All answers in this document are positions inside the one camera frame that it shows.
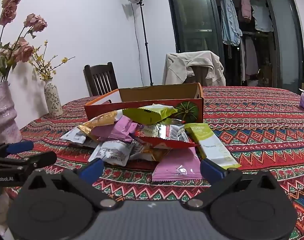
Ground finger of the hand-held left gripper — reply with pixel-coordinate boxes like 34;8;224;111
0;141;34;158
4;151;58;172

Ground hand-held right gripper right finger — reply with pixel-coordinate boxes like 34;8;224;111
183;158;282;210

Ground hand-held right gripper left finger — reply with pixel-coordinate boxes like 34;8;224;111
23;158;124;210

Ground lime and white snack packet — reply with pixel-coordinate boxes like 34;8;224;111
184;123;242;170

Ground white and grey snack packet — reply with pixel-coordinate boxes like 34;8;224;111
60;127;87;144

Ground puffy pink snack packet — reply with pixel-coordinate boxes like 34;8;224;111
91;116;140;142

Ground orange cookie snack packet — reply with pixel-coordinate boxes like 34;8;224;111
78;110;123;139

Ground red and silver snack packet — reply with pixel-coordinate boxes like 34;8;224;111
131;124;200;149

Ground lime green snack packet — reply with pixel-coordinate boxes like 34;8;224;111
122;105;178;125

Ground orange cardboard box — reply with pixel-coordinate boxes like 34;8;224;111
84;83;204;123

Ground large pink vase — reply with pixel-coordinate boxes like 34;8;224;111
0;80;23;144

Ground small floral patterned vase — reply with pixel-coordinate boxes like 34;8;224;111
44;79;64;117

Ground yellow flower sprigs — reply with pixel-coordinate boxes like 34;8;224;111
29;40;76;81

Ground wooden chair under jacket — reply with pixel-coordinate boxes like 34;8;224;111
184;65;213;87

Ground pink artificial roses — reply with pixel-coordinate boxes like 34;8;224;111
0;0;48;85

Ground dark wooden chair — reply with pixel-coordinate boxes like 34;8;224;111
83;62;119;97

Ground beige jacket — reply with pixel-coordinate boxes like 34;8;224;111
162;51;226;87

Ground pale pink hanging garment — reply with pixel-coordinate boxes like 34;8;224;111
244;37;259;75

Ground black light stand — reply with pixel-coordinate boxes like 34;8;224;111
138;4;154;87

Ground light blue hanging shirt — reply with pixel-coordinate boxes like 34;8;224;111
220;0;243;47

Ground black framed sliding glass door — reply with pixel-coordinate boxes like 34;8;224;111
165;0;304;88

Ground white hanging garment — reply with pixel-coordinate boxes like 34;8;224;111
251;2;274;32

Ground black light cable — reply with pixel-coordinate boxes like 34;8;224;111
131;4;145;85

